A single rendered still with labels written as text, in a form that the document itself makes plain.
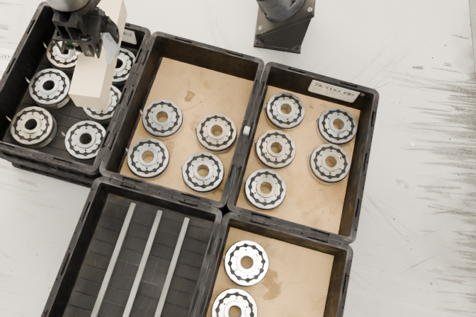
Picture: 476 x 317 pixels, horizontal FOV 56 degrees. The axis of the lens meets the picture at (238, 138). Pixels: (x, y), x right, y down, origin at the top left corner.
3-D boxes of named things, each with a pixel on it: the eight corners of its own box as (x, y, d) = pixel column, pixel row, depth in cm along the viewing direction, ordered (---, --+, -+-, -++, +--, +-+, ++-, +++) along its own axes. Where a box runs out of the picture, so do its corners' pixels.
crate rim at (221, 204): (154, 34, 117) (153, 29, 115) (265, 64, 116) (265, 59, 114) (98, 177, 103) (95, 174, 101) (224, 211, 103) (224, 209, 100)
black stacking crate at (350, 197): (261, 81, 125) (266, 61, 115) (364, 110, 125) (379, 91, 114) (223, 218, 112) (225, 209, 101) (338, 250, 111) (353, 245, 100)
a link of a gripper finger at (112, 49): (110, 75, 93) (88, 52, 85) (116, 50, 95) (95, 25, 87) (125, 75, 93) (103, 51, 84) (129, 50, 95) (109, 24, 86)
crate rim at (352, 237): (265, 64, 116) (266, 59, 114) (377, 94, 116) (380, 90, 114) (224, 211, 103) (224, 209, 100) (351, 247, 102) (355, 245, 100)
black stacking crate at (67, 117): (56, 26, 127) (42, 1, 116) (156, 54, 126) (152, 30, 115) (-7, 154, 113) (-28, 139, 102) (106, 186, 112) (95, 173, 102)
